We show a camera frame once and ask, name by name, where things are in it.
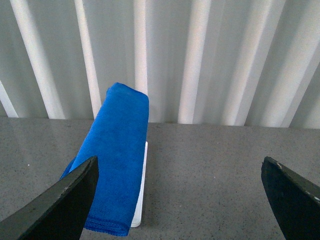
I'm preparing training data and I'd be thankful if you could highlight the blue microfiber cloth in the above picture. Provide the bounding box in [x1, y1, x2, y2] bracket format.
[62, 82, 149, 237]

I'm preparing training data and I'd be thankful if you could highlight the white towel rack stand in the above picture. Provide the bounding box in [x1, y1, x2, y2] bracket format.
[131, 141, 148, 228]

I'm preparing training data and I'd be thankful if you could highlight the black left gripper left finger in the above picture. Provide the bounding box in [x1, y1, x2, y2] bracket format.
[0, 156, 99, 240]

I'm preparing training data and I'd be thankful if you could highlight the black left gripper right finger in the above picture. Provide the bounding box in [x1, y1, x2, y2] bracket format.
[261, 156, 320, 240]

